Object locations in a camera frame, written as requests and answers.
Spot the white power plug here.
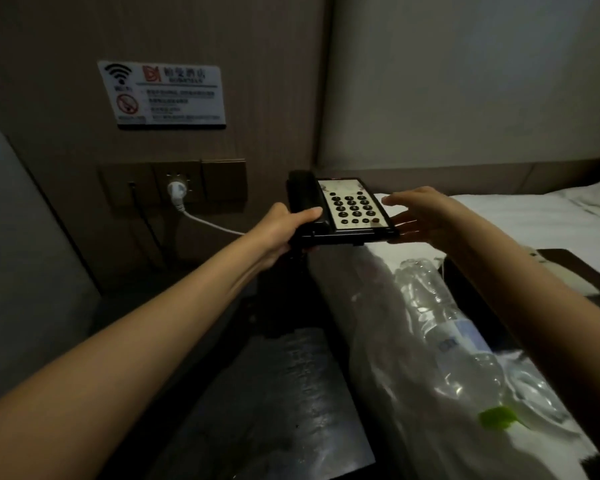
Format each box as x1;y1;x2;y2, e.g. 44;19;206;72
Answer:
166;179;188;211

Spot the dark bedside table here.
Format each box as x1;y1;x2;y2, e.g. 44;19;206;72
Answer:
145;275;381;480

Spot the white pillow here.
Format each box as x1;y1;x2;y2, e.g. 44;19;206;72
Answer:
550;170;600;220

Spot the dark bed runner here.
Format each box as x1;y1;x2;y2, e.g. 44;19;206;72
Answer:
535;249;600;320

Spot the brown wall socket panel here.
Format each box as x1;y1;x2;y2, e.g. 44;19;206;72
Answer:
97;159;248;210

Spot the clear plastic bag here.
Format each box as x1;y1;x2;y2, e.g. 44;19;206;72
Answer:
307;245;600;480

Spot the clear plastic water bottle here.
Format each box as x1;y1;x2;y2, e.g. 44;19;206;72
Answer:
399;258;521;430

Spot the white power cable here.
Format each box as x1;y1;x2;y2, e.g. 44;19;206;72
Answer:
179;207;246;236

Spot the black desk telephone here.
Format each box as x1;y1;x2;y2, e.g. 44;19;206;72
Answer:
286;170;401;249

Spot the person's right forearm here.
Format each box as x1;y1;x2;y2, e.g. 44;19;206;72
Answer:
437;201;600;458

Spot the white wall notice sign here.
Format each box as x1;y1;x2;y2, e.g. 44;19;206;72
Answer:
97;60;227;129

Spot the white bed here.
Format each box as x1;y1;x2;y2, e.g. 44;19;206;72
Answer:
370;170;600;300

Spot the person's left forearm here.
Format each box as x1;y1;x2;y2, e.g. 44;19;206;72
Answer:
0;234;276;480

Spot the black telephone handset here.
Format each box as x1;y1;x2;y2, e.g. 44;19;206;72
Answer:
286;170;331;230

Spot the black cable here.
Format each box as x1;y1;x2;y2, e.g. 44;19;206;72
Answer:
128;182;168;268

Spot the person's left hand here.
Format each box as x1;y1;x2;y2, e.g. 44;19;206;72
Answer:
249;202;324;268

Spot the person's right hand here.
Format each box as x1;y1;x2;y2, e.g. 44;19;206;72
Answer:
381;187;468;250

